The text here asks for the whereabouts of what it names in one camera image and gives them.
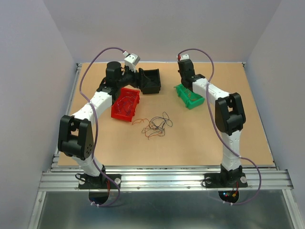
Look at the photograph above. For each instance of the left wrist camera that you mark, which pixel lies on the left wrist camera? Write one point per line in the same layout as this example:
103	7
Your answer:
131	60

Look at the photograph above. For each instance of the green plastic bin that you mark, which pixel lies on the green plastic bin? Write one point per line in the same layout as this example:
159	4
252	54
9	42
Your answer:
190	99

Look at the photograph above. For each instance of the black plastic bin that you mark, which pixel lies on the black plastic bin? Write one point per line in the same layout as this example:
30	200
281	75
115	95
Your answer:
154	75

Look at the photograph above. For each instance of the aluminium left side rail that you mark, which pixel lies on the aluminium left side rail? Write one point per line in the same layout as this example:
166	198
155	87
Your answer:
41	195

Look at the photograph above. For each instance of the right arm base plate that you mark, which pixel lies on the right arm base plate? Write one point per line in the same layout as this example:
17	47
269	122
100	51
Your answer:
223	180

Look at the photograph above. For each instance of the red plastic bin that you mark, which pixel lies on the red plastic bin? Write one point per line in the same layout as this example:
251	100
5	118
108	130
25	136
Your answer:
124	107

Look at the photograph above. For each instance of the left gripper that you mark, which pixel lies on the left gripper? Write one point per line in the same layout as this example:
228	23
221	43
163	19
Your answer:
136	76

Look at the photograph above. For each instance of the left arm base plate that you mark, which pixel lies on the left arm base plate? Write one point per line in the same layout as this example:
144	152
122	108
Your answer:
89	182

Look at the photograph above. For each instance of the aluminium front rail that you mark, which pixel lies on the aluminium front rail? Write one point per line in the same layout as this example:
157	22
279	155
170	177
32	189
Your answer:
164	178

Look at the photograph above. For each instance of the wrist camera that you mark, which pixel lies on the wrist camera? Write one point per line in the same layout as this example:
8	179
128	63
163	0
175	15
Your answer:
131	60
182	57

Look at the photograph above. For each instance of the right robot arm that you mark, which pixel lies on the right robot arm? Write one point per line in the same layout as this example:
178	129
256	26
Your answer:
228	117

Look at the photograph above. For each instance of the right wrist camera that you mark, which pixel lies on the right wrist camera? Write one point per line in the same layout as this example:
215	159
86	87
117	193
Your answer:
182	57

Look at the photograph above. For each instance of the aluminium rail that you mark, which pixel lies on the aluminium rail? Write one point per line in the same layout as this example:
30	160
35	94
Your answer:
41	195
164	178

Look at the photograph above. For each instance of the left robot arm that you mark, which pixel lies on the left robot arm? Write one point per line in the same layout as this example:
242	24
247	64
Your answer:
76	139

